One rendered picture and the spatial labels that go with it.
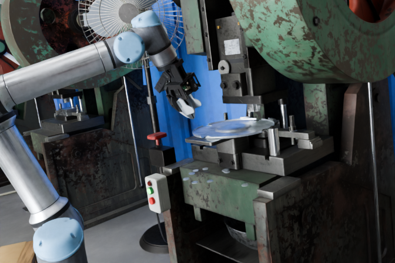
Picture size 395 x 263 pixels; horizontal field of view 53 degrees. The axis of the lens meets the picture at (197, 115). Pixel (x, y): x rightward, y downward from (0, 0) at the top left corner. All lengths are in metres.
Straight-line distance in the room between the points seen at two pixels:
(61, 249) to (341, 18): 0.87
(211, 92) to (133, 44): 2.37
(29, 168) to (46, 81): 0.27
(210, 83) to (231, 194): 2.04
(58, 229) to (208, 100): 2.40
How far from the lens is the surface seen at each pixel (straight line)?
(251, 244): 1.52
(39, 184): 1.16
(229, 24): 1.42
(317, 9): 0.97
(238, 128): 1.37
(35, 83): 0.99
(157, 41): 1.14
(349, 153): 1.56
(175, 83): 1.19
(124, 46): 0.97
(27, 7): 2.47
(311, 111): 1.56
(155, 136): 1.57
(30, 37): 2.44
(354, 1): 1.31
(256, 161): 1.35
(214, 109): 3.32
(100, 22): 2.13
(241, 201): 1.32
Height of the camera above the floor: 1.07
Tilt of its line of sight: 9 degrees down
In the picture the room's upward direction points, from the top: 7 degrees counter-clockwise
